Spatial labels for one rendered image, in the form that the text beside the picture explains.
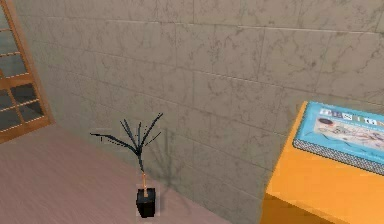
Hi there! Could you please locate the wooden framed glass door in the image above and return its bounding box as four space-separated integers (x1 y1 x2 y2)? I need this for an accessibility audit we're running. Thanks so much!
0 0 56 144

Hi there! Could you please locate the dark house plant black pot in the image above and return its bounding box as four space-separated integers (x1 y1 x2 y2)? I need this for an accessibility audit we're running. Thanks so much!
89 112 164 219

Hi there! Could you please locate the light blue book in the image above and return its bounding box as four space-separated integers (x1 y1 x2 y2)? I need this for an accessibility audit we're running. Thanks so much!
292 100 384 177

